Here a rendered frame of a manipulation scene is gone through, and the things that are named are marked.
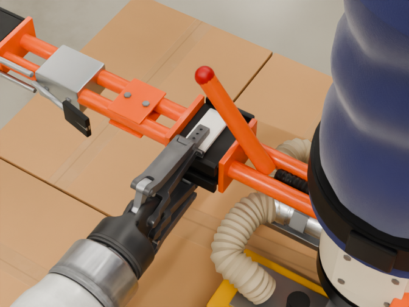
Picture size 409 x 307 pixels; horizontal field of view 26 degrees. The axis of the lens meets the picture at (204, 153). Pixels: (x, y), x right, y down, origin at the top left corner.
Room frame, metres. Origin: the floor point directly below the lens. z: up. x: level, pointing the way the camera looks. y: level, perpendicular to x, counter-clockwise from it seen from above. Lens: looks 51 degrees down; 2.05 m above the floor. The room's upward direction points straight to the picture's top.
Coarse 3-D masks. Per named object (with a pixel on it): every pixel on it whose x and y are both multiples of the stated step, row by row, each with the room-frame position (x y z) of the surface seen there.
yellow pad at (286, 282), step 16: (256, 256) 0.60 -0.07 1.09; (272, 272) 0.57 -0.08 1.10; (288, 272) 0.58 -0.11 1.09; (224, 288) 0.55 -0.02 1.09; (288, 288) 0.55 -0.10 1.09; (304, 288) 0.55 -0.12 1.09; (320, 288) 0.56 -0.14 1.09; (208, 304) 0.53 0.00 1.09; (224, 304) 0.53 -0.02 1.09; (240, 304) 0.53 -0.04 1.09; (272, 304) 0.53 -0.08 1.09; (288, 304) 0.52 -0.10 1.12; (304, 304) 0.52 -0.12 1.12; (320, 304) 0.53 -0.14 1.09
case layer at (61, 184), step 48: (144, 0) 1.70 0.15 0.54; (96, 48) 1.53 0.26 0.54; (144, 48) 1.53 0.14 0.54; (192, 48) 1.53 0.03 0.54; (240, 48) 1.53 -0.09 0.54; (192, 96) 1.37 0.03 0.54; (240, 96) 1.37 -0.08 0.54; (288, 96) 1.37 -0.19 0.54; (0, 144) 1.23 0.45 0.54; (48, 144) 1.23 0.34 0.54; (96, 144) 1.23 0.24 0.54; (144, 144) 1.23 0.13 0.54; (0, 192) 1.10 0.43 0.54; (48, 192) 1.10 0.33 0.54; (96, 192) 1.10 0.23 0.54; (0, 240) 0.98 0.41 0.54; (48, 240) 0.98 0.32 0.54; (0, 288) 0.87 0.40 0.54
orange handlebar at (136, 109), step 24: (24, 48) 0.86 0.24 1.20; (48, 48) 0.85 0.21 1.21; (96, 96) 0.76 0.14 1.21; (120, 96) 0.76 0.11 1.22; (144, 96) 0.76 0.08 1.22; (120, 120) 0.73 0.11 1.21; (144, 120) 0.72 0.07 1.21; (264, 144) 0.69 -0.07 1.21; (240, 168) 0.65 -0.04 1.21; (288, 168) 0.65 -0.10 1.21; (264, 192) 0.62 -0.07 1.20; (288, 192) 0.61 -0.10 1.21; (312, 216) 0.59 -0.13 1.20
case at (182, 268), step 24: (216, 192) 0.71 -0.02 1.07; (240, 192) 0.71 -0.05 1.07; (192, 216) 0.67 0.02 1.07; (216, 216) 0.67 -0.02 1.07; (168, 240) 0.64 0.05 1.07; (192, 240) 0.64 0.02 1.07; (264, 240) 0.64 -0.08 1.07; (288, 240) 0.64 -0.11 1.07; (168, 264) 0.60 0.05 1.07; (192, 264) 0.60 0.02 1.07; (288, 264) 0.60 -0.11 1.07; (312, 264) 0.60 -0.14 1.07; (144, 288) 0.57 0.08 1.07; (168, 288) 0.57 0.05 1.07; (192, 288) 0.57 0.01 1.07; (216, 288) 0.57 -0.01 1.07
